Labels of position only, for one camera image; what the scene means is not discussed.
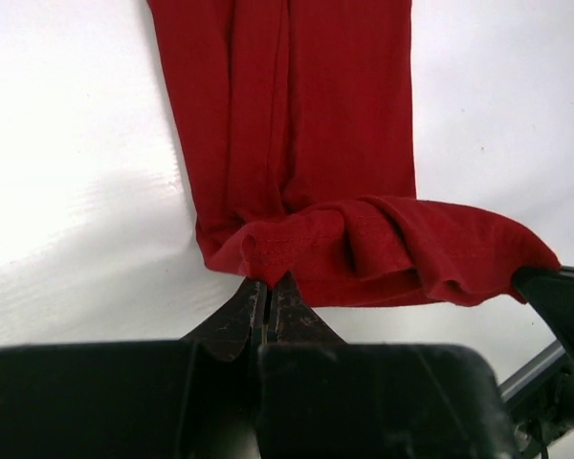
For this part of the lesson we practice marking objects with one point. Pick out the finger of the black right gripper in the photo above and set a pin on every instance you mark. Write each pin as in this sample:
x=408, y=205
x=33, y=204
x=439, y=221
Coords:
x=551, y=295

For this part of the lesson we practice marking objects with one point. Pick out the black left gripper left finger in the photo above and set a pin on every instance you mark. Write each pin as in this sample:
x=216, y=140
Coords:
x=171, y=398

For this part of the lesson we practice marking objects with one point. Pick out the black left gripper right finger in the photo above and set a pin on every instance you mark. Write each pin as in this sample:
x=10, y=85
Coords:
x=323, y=398

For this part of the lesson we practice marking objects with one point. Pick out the dark red t shirt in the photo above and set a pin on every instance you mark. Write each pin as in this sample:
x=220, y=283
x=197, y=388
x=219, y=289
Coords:
x=295, y=120

